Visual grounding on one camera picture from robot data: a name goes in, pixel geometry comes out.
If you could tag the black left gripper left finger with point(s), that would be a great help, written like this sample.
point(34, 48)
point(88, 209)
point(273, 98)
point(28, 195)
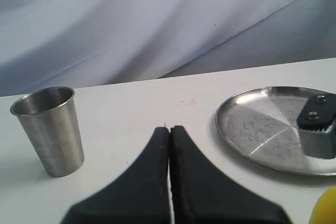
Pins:
point(138, 195)

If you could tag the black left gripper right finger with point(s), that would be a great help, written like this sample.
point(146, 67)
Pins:
point(201, 193)

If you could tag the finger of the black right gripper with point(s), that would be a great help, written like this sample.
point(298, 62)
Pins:
point(319, 143)
point(318, 113)

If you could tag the yellow sponge block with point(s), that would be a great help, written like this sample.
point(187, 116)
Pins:
point(324, 209)

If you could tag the round steel plate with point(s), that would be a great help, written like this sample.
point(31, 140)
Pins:
point(261, 125)

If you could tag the steel cup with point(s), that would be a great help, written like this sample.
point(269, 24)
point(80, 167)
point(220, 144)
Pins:
point(48, 117)

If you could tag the grey backdrop cloth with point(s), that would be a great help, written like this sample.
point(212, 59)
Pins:
point(82, 43)

